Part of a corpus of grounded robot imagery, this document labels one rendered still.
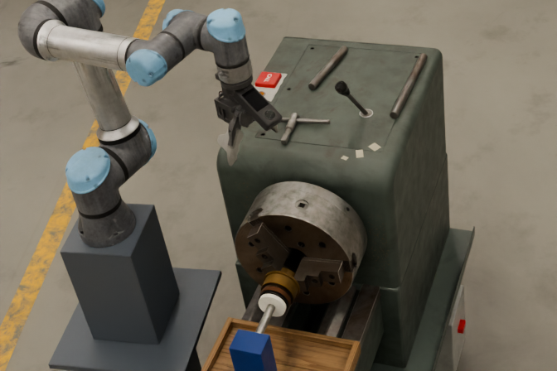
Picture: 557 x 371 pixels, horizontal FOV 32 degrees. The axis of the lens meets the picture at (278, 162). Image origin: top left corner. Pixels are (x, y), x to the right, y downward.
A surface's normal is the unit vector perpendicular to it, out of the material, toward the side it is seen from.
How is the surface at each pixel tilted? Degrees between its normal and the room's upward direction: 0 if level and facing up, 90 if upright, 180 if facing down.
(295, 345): 0
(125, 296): 90
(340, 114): 0
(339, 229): 50
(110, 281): 90
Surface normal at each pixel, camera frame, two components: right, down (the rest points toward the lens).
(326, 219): 0.44, -0.55
